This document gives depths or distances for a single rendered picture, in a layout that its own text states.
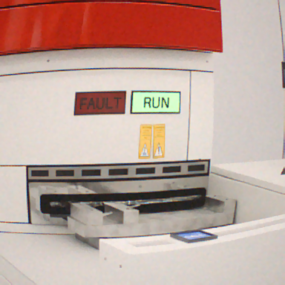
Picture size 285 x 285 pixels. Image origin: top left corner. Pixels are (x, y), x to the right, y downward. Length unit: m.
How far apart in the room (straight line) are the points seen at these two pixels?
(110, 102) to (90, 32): 0.19
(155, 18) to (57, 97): 0.27
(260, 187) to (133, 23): 0.45
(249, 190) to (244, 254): 0.56
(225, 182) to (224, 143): 1.91
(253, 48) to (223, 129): 0.42
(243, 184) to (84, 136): 0.35
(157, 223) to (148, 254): 0.58
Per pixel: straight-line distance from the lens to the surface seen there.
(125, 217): 1.85
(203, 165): 2.09
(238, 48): 3.97
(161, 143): 2.02
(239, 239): 1.40
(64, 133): 1.91
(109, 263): 1.35
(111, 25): 1.88
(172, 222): 1.91
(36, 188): 1.89
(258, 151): 4.09
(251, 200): 1.96
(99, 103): 1.94
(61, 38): 1.83
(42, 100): 1.88
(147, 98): 1.99
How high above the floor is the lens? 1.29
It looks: 8 degrees down
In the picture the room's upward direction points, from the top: 3 degrees clockwise
